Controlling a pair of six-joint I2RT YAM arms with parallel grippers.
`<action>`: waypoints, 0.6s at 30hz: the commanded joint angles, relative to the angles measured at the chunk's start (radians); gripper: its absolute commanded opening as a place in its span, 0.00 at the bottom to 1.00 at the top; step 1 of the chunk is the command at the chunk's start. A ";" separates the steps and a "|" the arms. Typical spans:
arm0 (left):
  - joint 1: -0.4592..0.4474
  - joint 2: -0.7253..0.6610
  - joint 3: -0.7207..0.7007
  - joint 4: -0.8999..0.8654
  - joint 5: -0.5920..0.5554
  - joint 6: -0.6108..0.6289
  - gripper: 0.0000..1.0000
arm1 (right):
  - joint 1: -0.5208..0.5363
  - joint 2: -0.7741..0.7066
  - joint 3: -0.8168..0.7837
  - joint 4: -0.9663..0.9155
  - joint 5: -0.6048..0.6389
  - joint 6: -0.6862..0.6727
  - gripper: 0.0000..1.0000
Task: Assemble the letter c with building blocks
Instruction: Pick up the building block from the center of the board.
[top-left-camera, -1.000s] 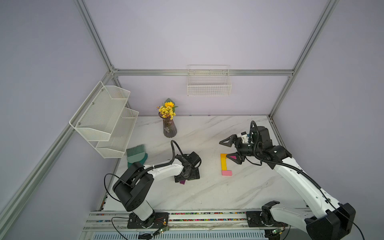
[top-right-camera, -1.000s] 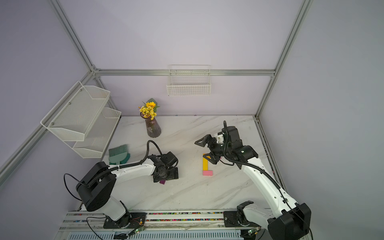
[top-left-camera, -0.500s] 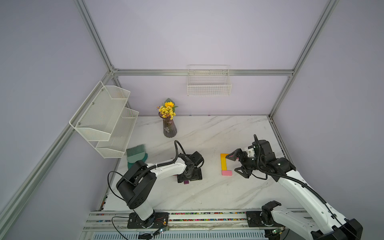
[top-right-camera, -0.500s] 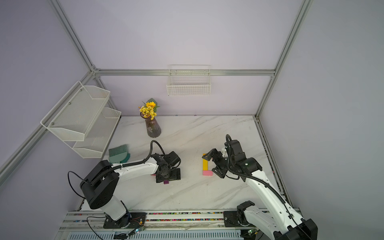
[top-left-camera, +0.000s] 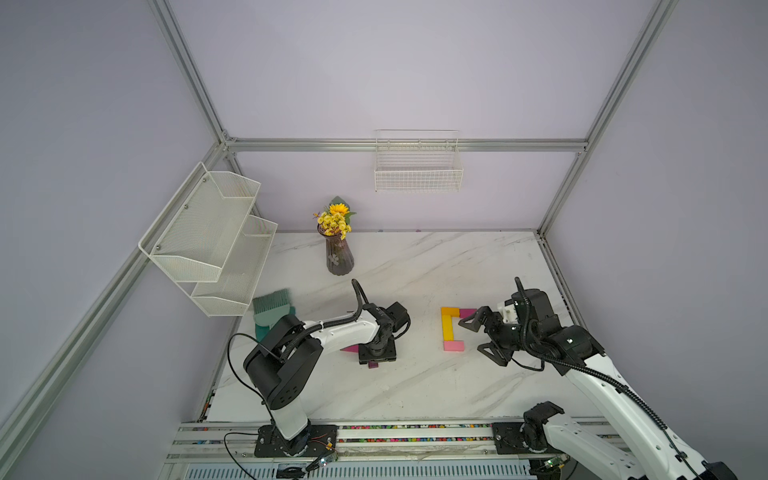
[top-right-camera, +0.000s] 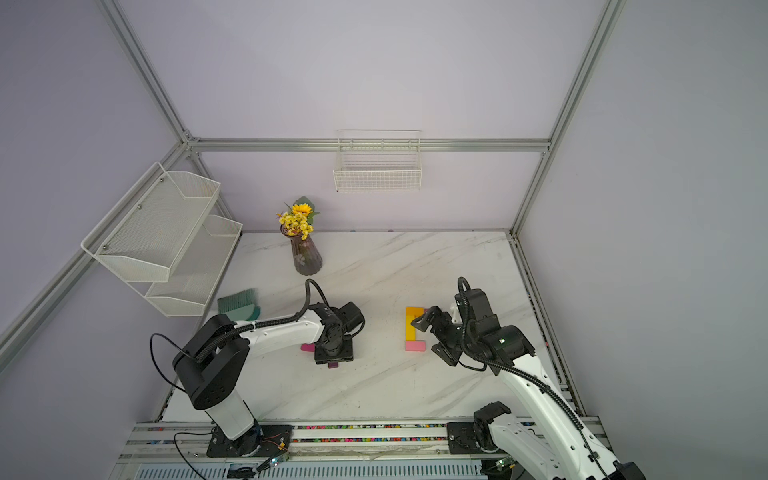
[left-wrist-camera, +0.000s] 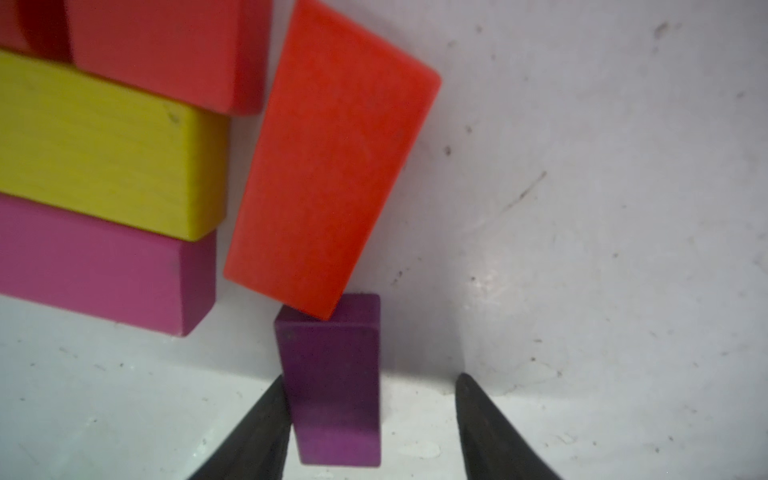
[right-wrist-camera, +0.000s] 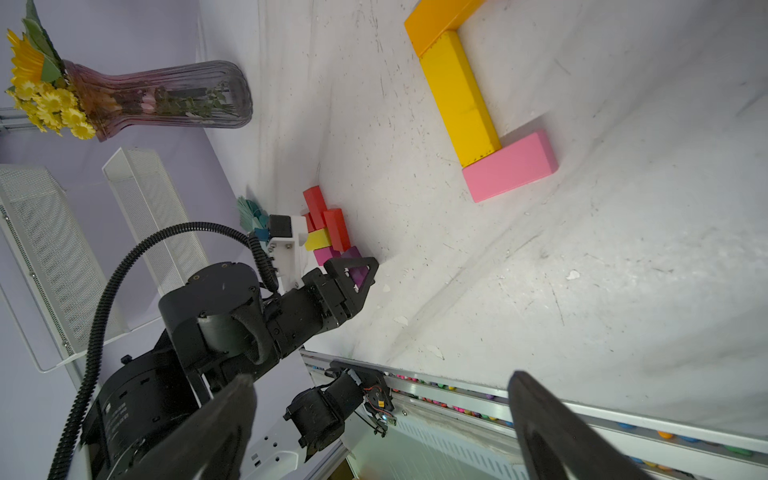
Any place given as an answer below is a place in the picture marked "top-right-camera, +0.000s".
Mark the dark glass vase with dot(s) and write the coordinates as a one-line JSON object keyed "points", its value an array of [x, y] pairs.
{"points": [[306, 257]]}

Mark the yellow flower bouquet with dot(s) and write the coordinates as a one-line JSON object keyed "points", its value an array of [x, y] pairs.
{"points": [[297, 221]]}

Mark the yellow block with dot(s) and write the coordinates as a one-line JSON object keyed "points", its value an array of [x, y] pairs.
{"points": [[410, 330]]}

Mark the orange block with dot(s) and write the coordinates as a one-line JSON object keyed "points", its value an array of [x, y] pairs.
{"points": [[413, 313]]}

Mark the pink block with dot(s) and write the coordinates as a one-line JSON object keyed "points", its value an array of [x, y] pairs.
{"points": [[415, 346]]}

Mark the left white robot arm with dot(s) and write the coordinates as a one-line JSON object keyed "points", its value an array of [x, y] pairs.
{"points": [[208, 367]]}

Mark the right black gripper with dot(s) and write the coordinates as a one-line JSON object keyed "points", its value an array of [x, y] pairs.
{"points": [[432, 316]]}

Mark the aluminium frame back bar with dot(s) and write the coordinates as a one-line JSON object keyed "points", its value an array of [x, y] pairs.
{"points": [[335, 144]]}

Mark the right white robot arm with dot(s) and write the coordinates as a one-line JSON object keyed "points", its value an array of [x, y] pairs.
{"points": [[564, 447]]}

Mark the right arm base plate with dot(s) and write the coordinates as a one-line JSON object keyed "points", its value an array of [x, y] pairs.
{"points": [[478, 438]]}

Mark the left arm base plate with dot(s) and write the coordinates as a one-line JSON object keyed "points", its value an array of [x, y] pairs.
{"points": [[264, 441]]}

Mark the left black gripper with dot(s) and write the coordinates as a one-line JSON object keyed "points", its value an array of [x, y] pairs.
{"points": [[347, 354]]}

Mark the white wire wall basket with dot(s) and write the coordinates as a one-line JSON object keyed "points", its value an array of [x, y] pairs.
{"points": [[377, 171]]}

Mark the white two-tier mesh shelf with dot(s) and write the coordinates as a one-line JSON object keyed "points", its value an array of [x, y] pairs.
{"points": [[165, 241]]}

